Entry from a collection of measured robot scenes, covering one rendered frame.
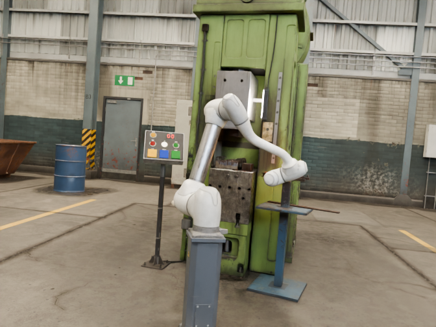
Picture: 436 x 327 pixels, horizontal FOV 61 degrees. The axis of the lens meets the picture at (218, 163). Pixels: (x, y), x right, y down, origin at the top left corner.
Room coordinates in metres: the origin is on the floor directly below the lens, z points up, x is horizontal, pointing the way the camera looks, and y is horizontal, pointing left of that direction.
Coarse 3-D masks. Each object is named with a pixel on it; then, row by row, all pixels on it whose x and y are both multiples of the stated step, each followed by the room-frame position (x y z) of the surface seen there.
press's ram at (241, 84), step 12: (228, 72) 3.24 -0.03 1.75; (240, 72) 3.21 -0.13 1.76; (216, 84) 3.26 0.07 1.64; (228, 84) 3.24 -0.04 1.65; (240, 84) 3.21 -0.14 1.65; (252, 84) 3.31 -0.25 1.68; (216, 96) 3.26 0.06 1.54; (240, 96) 3.21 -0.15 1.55; (252, 96) 3.36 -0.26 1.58; (252, 108) 3.41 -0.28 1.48; (252, 120) 3.47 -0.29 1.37
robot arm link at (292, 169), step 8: (248, 120) 2.27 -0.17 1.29; (240, 128) 2.28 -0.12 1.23; (248, 128) 2.28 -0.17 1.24; (248, 136) 2.30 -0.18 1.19; (256, 136) 2.33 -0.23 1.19; (256, 144) 2.33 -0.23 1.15; (264, 144) 2.33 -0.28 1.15; (272, 144) 2.35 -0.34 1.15; (272, 152) 2.35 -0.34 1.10; (280, 152) 2.34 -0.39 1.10; (288, 160) 2.36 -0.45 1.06; (296, 160) 2.38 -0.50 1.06; (288, 168) 2.36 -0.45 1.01; (296, 168) 2.36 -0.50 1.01; (304, 168) 2.36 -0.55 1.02; (288, 176) 2.39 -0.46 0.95; (296, 176) 2.38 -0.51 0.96
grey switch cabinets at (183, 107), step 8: (176, 104) 8.76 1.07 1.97; (184, 104) 8.74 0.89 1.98; (176, 112) 8.76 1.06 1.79; (184, 112) 8.73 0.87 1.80; (176, 120) 8.76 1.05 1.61; (184, 120) 8.73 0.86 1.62; (176, 128) 8.76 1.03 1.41; (184, 128) 8.73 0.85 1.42; (184, 136) 8.73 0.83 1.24; (184, 144) 8.73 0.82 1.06; (184, 152) 8.72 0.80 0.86; (184, 160) 8.72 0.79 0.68; (176, 168) 8.75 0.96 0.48; (184, 168) 8.71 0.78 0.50; (176, 176) 8.75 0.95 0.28; (184, 176) 8.71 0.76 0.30; (176, 184) 8.79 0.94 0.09
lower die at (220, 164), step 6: (216, 162) 3.25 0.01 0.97; (222, 162) 3.24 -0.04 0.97; (228, 162) 3.22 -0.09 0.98; (234, 162) 3.21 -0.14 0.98; (240, 162) 3.31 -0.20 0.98; (246, 162) 3.60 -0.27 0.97; (222, 168) 3.24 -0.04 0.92; (228, 168) 3.22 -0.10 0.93; (234, 168) 3.21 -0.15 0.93; (240, 168) 3.33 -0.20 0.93
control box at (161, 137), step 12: (156, 132) 3.25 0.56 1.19; (168, 132) 3.27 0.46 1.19; (144, 144) 3.17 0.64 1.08; (156, 144) 3.19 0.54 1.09; (168, 144) 3.21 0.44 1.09; (180, 144) 3.24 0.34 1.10; (144, 156) 3.11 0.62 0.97; (156, 156) 3.13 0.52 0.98; (168, 156) 3.16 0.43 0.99; (180, 156) 3.18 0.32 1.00
